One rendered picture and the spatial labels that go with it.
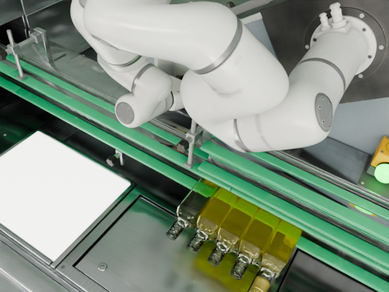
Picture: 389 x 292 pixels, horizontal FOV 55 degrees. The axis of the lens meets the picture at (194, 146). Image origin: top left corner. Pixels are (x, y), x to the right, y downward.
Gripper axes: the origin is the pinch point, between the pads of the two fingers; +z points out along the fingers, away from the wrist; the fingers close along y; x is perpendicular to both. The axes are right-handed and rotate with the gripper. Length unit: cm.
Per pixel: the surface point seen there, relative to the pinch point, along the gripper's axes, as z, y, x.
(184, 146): -19.1, 11.0, -7.1
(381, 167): -5, 52, 1
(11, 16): 1, -74, -4
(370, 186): -5, 52, -4
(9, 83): -8, -64, -24
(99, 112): -8.4, -23.5, -16.8
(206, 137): -5.5, 10.8, -10.3
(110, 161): -13.9, -13.5, -27.1
